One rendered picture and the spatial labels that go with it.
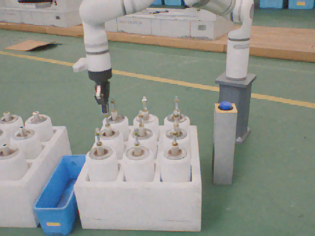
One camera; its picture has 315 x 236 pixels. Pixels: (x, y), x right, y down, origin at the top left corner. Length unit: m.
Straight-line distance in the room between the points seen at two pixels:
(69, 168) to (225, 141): 0.62
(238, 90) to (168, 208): 0.64
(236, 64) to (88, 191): 0.80
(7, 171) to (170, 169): 0.51
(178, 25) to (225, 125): 2.18
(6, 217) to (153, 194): 0.51
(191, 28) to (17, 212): 2.43
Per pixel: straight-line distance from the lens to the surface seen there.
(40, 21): 4.55
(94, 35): 0.95
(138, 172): 0.96
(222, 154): 1.17
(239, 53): 1.37
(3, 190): 1.12
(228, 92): 1.42
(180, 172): 0.96
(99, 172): 0.99
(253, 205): 1.19
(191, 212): 1.02
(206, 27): 3.06
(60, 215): 1.06
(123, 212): 1.04
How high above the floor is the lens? 0.79
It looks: 27 degrees down
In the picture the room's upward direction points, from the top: 3 degrees counter-clockwise
